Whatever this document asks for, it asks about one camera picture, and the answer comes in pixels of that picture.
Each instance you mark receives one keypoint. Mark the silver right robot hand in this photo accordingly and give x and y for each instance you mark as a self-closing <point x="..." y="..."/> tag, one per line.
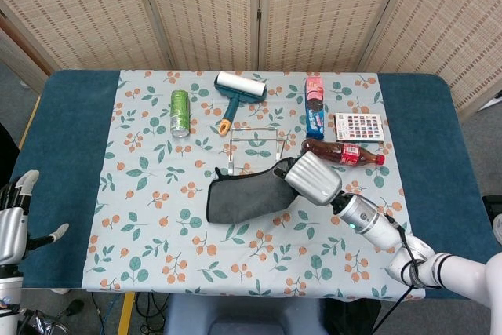
<point x="313" y="180"/>

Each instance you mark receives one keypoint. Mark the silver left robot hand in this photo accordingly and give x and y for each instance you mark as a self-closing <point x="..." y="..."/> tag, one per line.
<point x="9" y="233"/>

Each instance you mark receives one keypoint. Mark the blue cloth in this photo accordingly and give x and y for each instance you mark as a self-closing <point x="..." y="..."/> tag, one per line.
<point x="243" y="201"/>

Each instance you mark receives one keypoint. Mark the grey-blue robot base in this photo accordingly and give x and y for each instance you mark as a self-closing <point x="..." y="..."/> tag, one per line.
<point x="243" y="315"/>

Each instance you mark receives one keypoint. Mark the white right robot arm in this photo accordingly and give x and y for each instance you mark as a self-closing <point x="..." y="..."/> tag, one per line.
<point x="364" y="221"/>

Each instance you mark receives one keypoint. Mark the cola bottle with red label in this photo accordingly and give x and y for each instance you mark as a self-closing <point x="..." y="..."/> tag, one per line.
<point x="349" y="154"/>

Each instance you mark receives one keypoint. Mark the blue and pink cookie box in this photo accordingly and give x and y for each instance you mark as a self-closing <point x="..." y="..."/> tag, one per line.
<point x="315" y="115"/>

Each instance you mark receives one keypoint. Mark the teal table cover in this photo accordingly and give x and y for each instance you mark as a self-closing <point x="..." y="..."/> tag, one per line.
<point x="51" y="154"/>

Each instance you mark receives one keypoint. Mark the floral printed tablecloth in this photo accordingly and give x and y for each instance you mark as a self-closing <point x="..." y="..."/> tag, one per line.
<point x="157" y="233"/>

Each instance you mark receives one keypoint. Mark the green drink can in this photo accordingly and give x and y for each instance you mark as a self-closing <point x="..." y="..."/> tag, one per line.
<point x="180" y="113"/>

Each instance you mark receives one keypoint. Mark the woven folding screen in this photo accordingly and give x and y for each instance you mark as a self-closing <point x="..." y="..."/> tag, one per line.
<point x="196" y="9"/>

